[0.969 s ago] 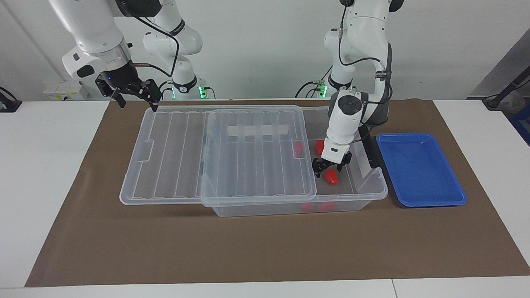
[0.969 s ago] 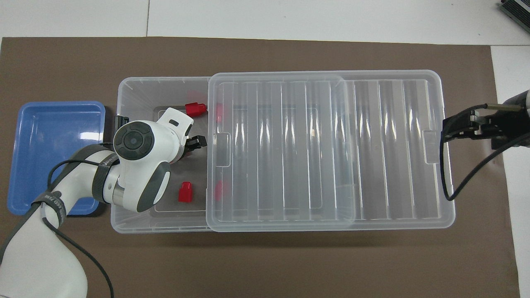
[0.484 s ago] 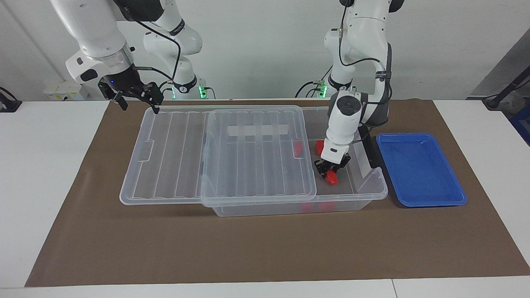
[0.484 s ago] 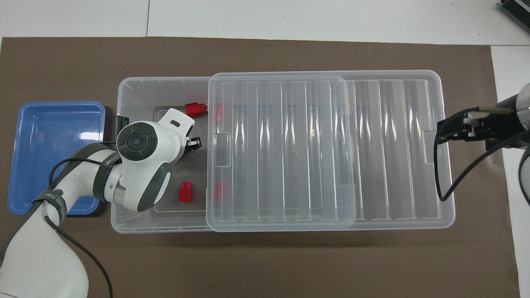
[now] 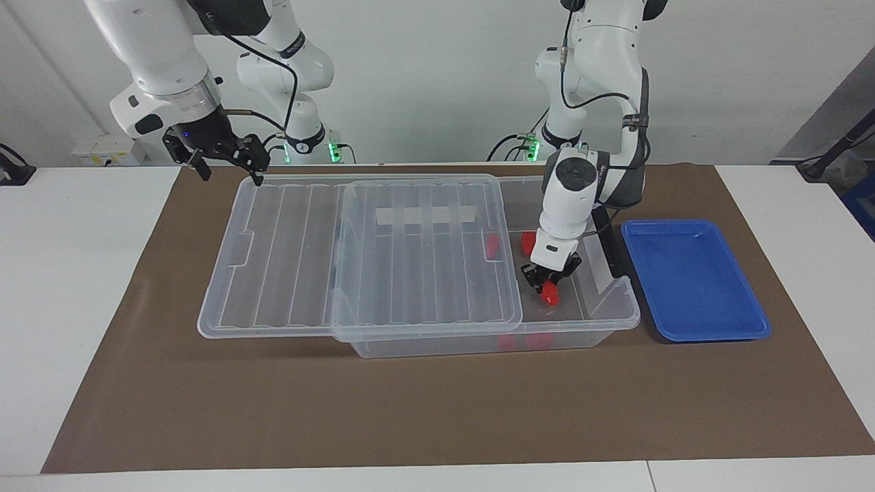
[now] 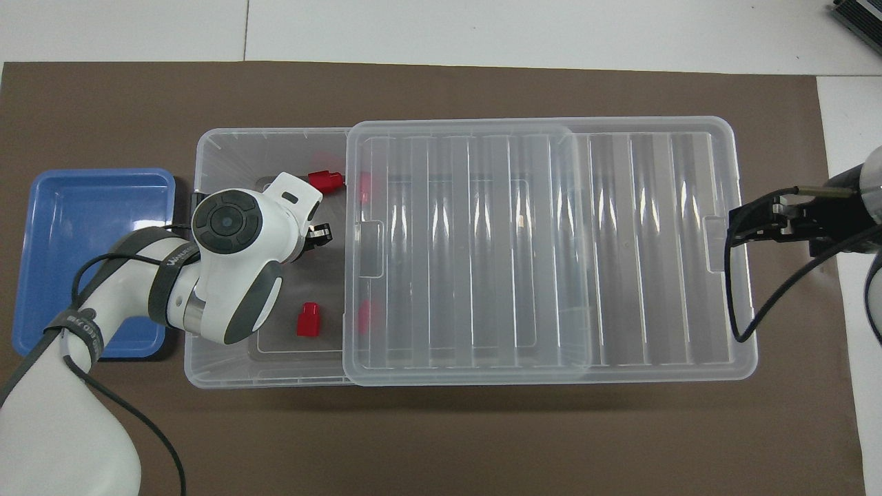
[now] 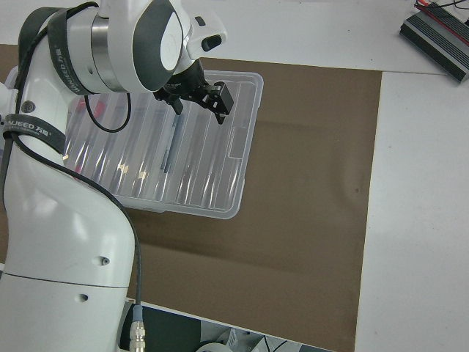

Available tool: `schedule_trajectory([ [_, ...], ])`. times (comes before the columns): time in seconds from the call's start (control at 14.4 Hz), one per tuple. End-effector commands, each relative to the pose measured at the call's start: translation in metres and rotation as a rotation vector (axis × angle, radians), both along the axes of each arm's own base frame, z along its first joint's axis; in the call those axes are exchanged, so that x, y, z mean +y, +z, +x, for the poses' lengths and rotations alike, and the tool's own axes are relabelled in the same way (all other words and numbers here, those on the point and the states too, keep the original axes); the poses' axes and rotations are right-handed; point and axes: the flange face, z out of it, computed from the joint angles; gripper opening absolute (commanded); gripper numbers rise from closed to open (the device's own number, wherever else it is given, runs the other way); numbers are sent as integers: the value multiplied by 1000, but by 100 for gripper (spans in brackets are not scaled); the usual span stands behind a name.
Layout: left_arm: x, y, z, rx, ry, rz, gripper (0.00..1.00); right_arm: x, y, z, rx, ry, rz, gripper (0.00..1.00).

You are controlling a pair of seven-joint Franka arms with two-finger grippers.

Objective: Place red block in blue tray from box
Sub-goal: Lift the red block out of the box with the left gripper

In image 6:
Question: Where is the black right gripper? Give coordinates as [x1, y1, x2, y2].
[727, 172, 872, 257]

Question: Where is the clear ribbed plastic lid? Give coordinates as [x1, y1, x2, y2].
[342, 116, 759, 386]

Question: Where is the clear plastic storage box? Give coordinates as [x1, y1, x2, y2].
[185, 126, 592, 389]

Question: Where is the blue plastic tray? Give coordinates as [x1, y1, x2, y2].
[12, 169, 176, 359]

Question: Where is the grey finned device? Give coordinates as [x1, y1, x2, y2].
[830, 0, 882, 54]

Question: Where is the brown table mat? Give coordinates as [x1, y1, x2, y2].
[0, 61, 865, 496]

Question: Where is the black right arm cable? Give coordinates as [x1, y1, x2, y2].
[730, 186, 882, 343]

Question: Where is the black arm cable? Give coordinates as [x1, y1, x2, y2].
[65, 222, 201, 496]
[730, 186, 882, 343]

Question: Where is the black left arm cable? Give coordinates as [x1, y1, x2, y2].
[65, 222, 201, 496]

